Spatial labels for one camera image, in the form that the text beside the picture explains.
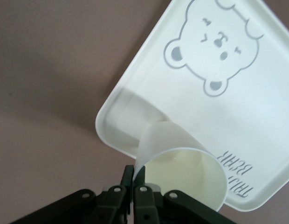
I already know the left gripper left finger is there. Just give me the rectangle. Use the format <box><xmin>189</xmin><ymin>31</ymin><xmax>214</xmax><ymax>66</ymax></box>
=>
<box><xmin>91</xmin><ymin>164</ymin><xmax>135</xmax><ymax>224</ymax></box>

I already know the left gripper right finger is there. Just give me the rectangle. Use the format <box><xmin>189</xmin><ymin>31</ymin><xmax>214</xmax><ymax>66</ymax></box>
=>
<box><xmin>133</xmin><ymin>166</ymin><xmax>160</xmax><ymax>224</ymax></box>

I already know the white plastic cup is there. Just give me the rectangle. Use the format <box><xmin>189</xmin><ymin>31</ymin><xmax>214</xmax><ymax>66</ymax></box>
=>
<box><xmin>134</xmin><ymin>120</ymin><xmax>228</xmax><ymax>207</ymax></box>

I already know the white bear print tray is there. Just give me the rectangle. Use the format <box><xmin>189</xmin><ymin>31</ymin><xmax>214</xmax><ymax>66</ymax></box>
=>
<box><xmin>95</xmin><ymin>0</ymin><xmax>289</xmax><ymax>206</ymax></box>

